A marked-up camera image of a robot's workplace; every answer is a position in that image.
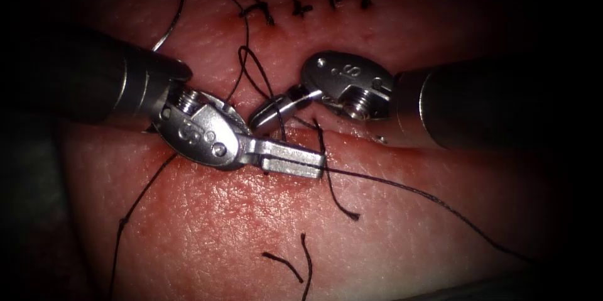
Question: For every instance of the left arm needle driver jaw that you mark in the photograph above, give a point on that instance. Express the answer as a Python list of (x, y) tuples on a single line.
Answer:
[(292, 169), (287, 151)]

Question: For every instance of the left arm needle driver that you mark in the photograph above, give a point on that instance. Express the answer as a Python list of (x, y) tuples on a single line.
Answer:
[(202, 133)]

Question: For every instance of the right arm needle driver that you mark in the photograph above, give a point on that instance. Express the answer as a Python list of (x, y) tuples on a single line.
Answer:
[(348, 82)]

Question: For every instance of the right arm needle driver jaw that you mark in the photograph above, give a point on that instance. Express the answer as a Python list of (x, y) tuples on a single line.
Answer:
[(271, 119), (278, 102)]

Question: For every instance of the dark right arm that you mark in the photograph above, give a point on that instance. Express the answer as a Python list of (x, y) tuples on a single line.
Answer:
[(471, 103)]

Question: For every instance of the dark left arm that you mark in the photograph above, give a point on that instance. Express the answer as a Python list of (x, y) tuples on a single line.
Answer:
[(85, 79)]

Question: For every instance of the black stitching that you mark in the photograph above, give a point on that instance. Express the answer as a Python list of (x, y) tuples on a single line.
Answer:
[(266, 11)]

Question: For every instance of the tissue pad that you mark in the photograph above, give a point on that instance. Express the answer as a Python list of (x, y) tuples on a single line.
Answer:
[(212, 225)]

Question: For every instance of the short black thread piece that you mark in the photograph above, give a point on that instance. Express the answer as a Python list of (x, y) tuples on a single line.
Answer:
[(285, 263), (308, 263)]

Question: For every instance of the curved steel needle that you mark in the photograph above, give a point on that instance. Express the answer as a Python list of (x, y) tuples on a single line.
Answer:
[(172, 25)]

